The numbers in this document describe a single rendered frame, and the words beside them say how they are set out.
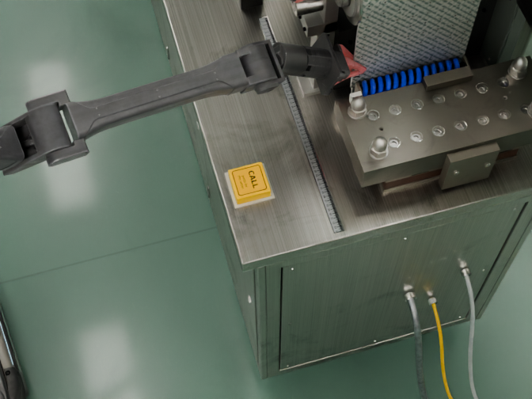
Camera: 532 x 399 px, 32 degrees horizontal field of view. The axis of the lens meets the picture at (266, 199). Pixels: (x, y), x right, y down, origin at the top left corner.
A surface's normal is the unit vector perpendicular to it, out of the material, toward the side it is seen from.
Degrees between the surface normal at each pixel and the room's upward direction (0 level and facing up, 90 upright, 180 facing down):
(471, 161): 90
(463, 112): 0
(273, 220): 0
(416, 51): 90
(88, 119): 25
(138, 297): 0
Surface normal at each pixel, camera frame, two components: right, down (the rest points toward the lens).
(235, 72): 0.30, -0.16
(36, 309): 0.00, -0.46
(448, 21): 0.28, 0.85
